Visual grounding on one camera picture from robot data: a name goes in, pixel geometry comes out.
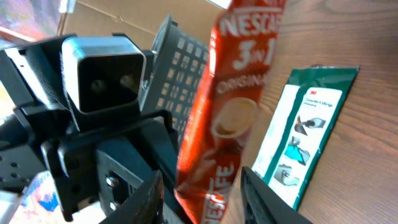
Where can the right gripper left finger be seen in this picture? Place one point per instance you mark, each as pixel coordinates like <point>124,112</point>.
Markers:
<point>144,206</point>

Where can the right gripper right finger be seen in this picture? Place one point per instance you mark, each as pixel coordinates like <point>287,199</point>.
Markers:
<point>263,206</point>

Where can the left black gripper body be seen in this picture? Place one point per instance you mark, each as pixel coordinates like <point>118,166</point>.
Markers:
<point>102,157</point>

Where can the red Nescafe stick sachet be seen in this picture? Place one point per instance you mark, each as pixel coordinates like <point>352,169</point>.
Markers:
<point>226,105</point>

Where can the green 3M package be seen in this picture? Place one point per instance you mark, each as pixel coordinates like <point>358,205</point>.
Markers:
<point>303,120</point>

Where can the grey plastic shopping basket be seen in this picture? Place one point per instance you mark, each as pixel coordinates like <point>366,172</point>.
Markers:
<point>179,64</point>

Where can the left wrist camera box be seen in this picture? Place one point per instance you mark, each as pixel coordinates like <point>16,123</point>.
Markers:
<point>101,73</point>

